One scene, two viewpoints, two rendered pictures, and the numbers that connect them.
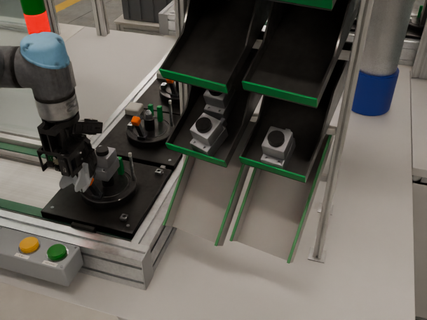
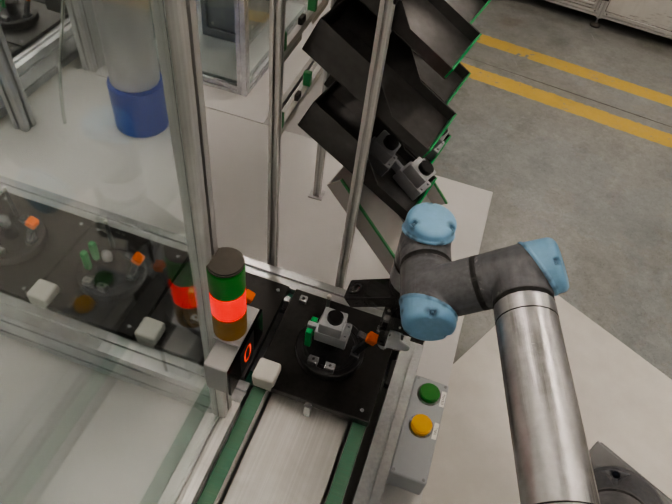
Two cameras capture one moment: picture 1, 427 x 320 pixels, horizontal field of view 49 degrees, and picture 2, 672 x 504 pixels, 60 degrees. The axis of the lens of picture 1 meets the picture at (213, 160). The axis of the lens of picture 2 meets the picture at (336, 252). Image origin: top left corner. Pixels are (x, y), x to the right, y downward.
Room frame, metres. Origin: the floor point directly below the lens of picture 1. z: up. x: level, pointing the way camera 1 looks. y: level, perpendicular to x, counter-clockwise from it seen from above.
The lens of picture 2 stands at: (0.96, 0.88, 2.00)
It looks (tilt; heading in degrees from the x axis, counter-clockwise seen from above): 49 degrees down; 264
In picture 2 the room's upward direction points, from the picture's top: 9 degrees clockwise
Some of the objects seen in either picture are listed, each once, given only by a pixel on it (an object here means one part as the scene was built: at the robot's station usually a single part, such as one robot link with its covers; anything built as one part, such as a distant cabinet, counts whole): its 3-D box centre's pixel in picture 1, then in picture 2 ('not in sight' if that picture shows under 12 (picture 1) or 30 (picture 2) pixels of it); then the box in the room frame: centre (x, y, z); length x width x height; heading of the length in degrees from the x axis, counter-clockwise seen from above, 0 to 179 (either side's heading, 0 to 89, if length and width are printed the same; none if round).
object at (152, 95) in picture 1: (180, 82); not in sight; (1.36, 0.11, 1.01); 0.24 x 0.24 x 0.13; 72
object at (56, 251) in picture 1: (57, 253); (429, 394); (0.68, 0.34, 0.96); 0.04 x 0.04 x 0.02
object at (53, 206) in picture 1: (110, 192); (329, 352); (0.88, 0.26, 0.96); 0.24 x 0.24 x 0.02; 72
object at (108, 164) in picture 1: (105, 158); (329, 324); (0.89, 0.26, 1.06); 0.08 x 0.04 x 0.07; 162
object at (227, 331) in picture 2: not in sight; (229, 318); (1.05, 0.41, 1.29); 0.05 x 0.05 x 0.05
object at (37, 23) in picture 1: (37, 22); (228, 297); (1.05, 0.41, 1.34); 0.05 x 0.05 x 0.05
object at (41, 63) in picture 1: (46, 66); (424, 243); (0.77, 0.30, 1.36); 0.09 x 0.08 x 0.11; 87
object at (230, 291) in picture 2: (32, 0); (226, 275); (1.05, 0.41, 1.39); 0.05 x 0.05 x 0.05
